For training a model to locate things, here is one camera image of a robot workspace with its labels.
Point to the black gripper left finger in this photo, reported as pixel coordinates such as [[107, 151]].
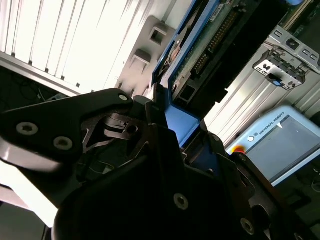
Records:
[[50, 117]]

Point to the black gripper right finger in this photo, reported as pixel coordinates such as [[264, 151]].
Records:
[[240, 180]]

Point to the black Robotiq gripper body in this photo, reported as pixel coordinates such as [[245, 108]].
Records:
[[140, 200]]

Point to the hard disk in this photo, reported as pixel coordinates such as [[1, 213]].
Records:
[[182, 120]]

